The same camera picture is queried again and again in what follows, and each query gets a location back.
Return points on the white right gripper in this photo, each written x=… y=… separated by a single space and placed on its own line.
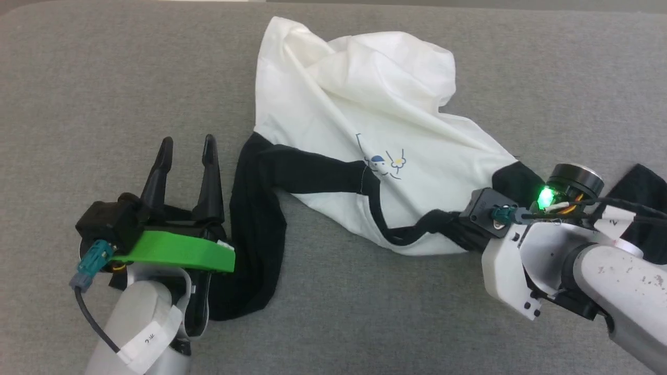
x=521 y=265

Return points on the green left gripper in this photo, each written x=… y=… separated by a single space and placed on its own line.
x=177 y=250

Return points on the white and black t-shirt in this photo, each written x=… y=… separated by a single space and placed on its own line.
x=354 y=104

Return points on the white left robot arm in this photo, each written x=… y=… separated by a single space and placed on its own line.
x=140 y=323

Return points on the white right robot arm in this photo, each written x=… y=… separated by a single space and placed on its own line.
x=625 y=291

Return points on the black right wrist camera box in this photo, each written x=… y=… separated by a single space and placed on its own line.
x=487 y=211

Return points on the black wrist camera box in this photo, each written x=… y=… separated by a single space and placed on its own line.
x=487 y=211
x=109 y=221

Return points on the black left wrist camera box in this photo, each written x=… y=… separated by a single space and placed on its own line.
x=109 y=221

